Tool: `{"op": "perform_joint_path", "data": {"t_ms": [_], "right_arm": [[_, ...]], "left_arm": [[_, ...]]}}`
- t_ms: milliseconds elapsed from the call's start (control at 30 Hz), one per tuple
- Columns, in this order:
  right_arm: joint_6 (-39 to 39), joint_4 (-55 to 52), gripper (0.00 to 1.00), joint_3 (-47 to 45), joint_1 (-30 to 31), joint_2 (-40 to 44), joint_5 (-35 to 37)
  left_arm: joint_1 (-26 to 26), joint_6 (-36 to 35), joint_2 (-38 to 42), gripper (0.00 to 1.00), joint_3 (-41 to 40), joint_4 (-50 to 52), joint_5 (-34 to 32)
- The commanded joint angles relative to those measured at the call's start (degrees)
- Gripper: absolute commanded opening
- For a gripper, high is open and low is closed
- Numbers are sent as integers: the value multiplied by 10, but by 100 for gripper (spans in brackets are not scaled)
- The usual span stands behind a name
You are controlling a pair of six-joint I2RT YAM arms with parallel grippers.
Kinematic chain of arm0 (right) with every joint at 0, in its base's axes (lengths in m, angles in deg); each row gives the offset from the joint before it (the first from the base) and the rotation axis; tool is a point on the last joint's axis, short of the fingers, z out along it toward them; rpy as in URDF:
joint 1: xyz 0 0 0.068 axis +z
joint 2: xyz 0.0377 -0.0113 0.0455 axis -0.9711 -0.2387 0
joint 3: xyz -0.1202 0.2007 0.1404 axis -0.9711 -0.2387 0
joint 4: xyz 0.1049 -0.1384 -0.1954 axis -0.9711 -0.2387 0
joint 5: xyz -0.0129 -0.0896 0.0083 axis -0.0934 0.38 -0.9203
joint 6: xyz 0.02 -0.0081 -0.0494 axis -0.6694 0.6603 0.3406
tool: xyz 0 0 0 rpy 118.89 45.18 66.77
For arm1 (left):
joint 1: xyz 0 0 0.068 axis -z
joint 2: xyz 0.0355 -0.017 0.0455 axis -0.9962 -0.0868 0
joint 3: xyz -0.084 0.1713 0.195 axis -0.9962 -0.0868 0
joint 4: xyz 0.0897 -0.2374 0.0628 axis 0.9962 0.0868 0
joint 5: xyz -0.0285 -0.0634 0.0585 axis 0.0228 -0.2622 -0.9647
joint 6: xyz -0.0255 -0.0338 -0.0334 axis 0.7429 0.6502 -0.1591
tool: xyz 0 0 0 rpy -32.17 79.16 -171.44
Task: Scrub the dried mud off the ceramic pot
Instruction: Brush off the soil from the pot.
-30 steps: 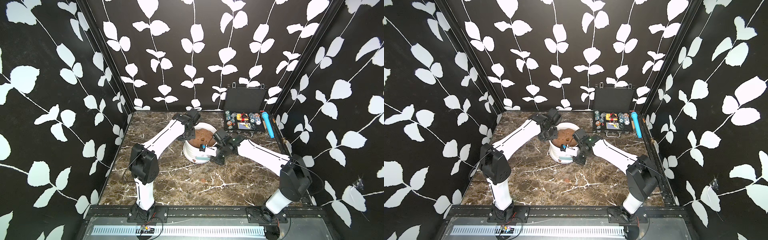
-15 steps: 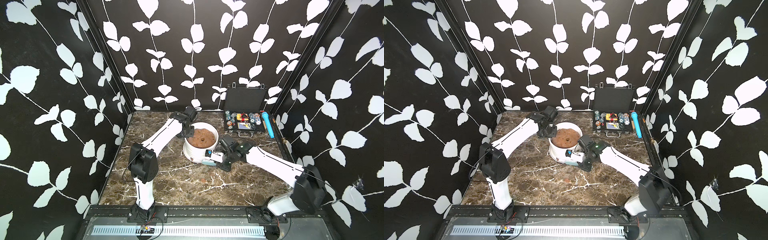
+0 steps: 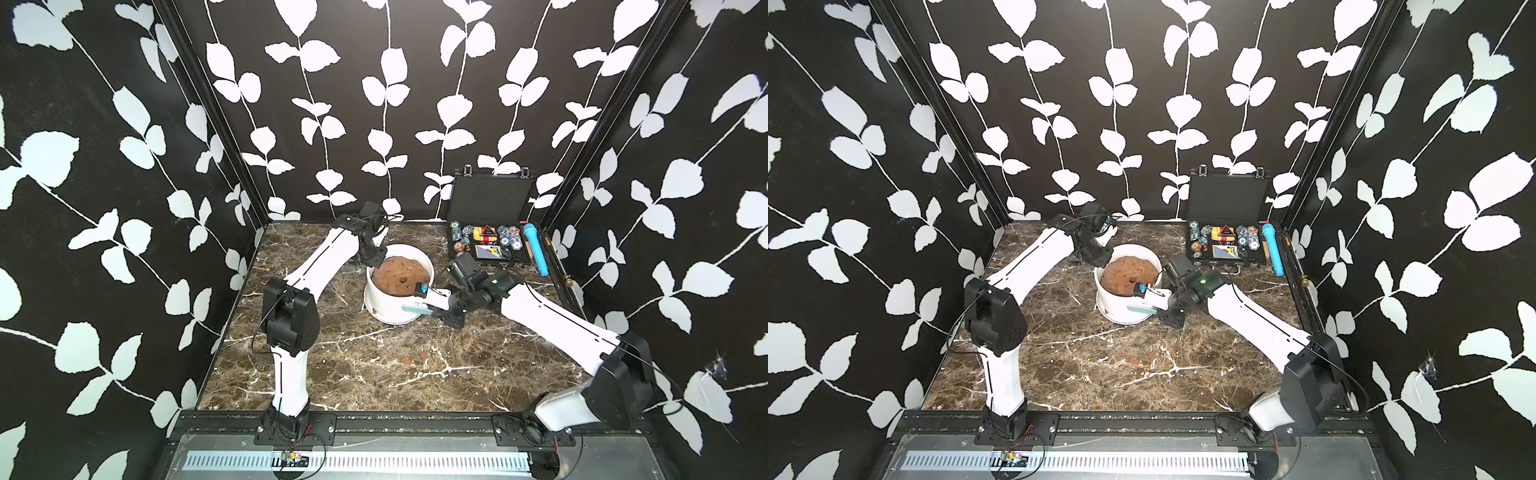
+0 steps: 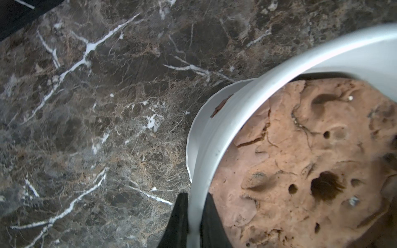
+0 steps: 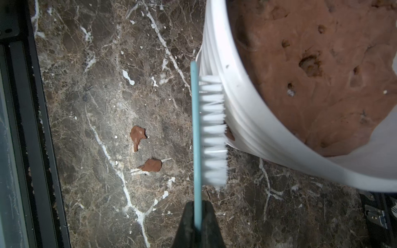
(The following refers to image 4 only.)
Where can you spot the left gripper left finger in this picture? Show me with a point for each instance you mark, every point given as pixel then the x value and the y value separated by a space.
pixel 175 235

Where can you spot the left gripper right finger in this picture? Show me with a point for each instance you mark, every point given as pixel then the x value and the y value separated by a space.
pixel 212 232

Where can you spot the white ceramic pot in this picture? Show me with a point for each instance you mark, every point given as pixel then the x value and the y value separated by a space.
pixel 367 54

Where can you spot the brown mud in pot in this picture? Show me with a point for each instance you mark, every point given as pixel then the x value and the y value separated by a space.
pixel 314 167

